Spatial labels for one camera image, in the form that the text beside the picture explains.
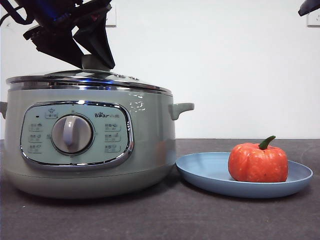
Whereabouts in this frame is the light blue round plate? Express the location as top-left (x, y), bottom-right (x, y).
top-left (175, 151), bottom-right (315, 200)

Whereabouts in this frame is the white wall socket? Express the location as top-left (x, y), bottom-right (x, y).
top-left (104, 4), bottom-right (117, 28)
top-left (306, 9), bottom-right (320, 28)

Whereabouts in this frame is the pale green electric steamer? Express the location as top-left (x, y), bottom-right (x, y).
top-left (0, 84), bottom-right (195, 200)

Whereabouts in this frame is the orange toy pumpkin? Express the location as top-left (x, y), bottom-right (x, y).
top-left (227, 135), bottom-right (289, 183)

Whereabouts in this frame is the glass lid with steel rim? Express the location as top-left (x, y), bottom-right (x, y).
top-left (5, 54), bottom-right (166, 92)

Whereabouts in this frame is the black cable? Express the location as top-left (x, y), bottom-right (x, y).
top-left (0, 0), bottom-right (35, 26)

